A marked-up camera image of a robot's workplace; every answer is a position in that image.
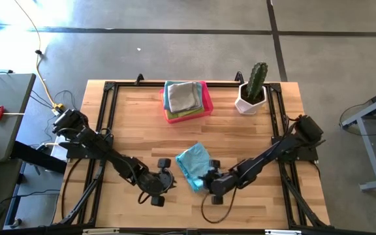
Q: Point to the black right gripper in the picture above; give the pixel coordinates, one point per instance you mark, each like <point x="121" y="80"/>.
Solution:
<point x="220" y="183"/>

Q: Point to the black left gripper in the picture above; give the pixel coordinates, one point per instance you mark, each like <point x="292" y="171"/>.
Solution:
<point x="157" y="182"/>

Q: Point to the blue microfiber towel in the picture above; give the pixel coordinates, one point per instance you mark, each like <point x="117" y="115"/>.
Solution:
<point x="193" y="164"/>
<point x="166" y="94"/>

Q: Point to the lime green microfiber towel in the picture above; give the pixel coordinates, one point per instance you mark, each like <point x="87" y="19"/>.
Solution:
<point x="184" y="114"/>

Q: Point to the grey microfiber towel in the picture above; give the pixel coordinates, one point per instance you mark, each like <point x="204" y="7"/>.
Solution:
<point x="184" y="97"/>

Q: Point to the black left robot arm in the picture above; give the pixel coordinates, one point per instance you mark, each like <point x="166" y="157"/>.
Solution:
<point x="100" y="147"/>

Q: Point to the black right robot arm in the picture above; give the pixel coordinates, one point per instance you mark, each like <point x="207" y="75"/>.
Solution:
<point x="273" y="150"/>

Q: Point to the white faceted plant pot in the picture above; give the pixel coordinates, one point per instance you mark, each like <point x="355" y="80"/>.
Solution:
<point x="248" y="106"/>

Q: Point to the pink plastic tray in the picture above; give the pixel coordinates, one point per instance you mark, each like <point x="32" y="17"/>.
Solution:
<point x="207" y="98"/>

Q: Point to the green cactus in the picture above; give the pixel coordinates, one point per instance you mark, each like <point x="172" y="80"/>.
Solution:
<point x="256" y="80"/>

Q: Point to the white power box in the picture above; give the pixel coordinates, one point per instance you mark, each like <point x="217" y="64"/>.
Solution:
<point x="55" y="148"/>

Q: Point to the black flat bar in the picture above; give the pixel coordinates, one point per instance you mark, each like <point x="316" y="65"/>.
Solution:
<point x="38" y="158"/>

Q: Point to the silver metal bracket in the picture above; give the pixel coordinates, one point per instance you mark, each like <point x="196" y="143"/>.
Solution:
<point x="282" y="232"/>
<point x="100" y="231"/>

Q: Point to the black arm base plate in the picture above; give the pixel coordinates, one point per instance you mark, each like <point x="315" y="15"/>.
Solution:
<point x="307" y="155"/>
<point x="72" y="152"/>

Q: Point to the grey metal frame table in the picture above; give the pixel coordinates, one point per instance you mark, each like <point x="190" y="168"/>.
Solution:
<point x="369" y="150"/>

